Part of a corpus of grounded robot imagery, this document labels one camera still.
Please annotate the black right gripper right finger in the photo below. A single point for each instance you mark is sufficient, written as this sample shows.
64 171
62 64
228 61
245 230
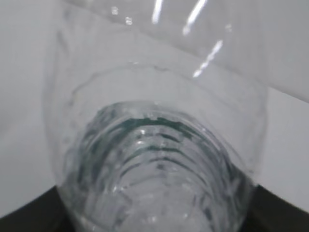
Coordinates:
270 213

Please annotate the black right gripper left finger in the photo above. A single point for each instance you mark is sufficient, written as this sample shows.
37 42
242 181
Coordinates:
44 214

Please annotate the clear plastic water bottle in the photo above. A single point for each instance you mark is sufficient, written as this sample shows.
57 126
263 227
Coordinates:
155 113

